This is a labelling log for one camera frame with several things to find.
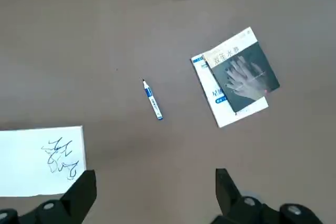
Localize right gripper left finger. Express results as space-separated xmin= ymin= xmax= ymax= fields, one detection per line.
xmin=0 ymin=169 xmax=97 ymax=224

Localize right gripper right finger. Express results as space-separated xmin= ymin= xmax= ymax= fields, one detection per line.
xmin=209 ymin=168 xmax=323 ymax=224

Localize white lined notebook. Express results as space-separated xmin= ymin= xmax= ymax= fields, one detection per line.
xmin=0 ymin=125 xmax=87 ymax=198

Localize blue white whiteboard marker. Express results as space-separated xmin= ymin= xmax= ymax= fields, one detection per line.
xmin=142 ymin=78 xmax=164 ymax=121

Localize white and blue book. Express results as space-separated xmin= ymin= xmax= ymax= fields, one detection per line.
xmin=191 ymin=55 xmax=269 ymax=129

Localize dark book with hands cover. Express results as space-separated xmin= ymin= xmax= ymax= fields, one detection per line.
xmin=203 ymin=26 xmax=280 ymax=113

